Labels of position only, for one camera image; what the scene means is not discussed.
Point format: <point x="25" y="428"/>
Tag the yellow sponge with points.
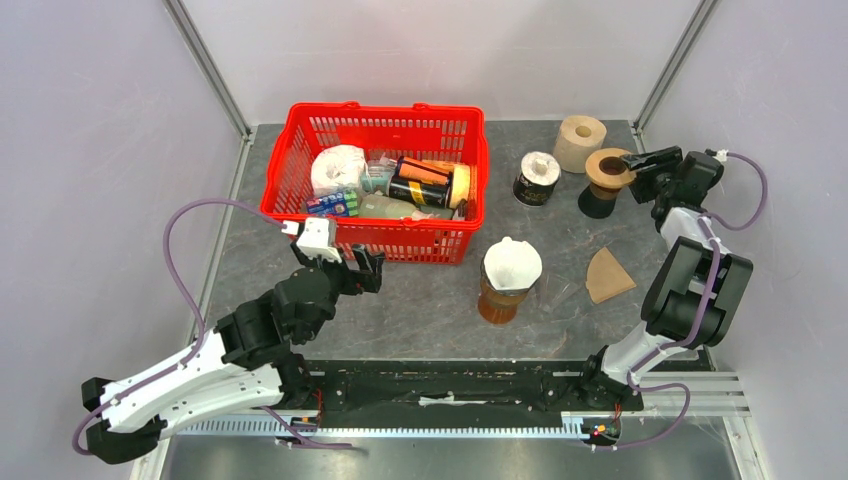
<point x="460" y="185"/>

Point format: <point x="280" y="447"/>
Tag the clear glass dripper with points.
<point x="551" y="290"/>

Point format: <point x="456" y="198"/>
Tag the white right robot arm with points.
<point x="697" y="291"/>

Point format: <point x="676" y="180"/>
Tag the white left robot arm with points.
<point x="245" y="362"/>

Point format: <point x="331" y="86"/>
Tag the orange navy can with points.
<point x="420" y="171"/>

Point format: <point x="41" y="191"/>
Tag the amber glass coffee server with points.
<point x="499" y="309"/>

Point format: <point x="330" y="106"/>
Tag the dark glass coffee dripper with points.
<point x="507" y="291"/>

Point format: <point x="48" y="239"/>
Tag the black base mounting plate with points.
<point x="431" y="394"/>

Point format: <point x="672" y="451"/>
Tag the beige toilet paper roll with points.
<point x="578" y="137"/>

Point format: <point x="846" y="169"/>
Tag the black wrapped tissue roll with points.
<point x="538" y="176"/>

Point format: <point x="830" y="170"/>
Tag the black yellow can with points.
<point x="418" y="193"/>

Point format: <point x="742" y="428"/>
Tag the pale green lotion bottle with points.
<point x="374" y="206"/>

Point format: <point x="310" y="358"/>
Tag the dark bottle maroon cap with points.
<point x="596" y="199"/>

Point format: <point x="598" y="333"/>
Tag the brown paper coffee filter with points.
<point x="606" y="277"/>

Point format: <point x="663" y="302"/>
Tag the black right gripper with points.
<point x="667" y="159"/>

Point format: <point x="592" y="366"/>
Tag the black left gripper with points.
<point x="359" y="281"/>

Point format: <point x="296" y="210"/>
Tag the blue green small box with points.
<point x="343" y="203"/>

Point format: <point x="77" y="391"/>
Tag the teal sponge package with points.
<point x="377" y="175"/>

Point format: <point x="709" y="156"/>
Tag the white paper coffee filter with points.
<point x="512" y="265"/>

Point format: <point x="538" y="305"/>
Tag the white wrapped tissue roll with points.
<point x="337" y="168"/>

